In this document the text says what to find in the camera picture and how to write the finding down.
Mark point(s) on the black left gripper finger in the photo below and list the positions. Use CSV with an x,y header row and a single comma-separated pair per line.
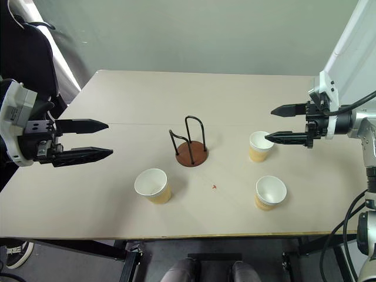
x,y
82,125
85,155

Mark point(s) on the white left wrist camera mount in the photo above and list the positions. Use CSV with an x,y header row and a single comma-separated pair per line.
x,y
17,111

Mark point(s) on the yellow paper cup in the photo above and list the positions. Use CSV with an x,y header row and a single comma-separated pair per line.
x,y
152,188
258,149
268,194

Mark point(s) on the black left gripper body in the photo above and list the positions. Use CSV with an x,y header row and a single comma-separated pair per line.
x,y
38,147

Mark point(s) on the grey rounded shape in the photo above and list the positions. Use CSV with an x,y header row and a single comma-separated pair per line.
x,y
182,270

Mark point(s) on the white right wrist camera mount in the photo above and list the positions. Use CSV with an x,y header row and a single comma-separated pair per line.
x,y
328,85

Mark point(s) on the black white sneaker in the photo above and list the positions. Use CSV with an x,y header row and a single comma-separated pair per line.
x,y
17,254

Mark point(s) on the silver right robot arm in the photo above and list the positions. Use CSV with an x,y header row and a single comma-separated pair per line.
x,y
364,141

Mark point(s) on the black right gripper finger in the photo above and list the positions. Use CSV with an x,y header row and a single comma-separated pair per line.
x,y
289,110
289,138

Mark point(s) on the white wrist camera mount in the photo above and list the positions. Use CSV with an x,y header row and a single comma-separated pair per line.
x,y
328,85
17,111

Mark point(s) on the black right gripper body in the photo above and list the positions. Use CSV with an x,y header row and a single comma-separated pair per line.
x,y
316,123

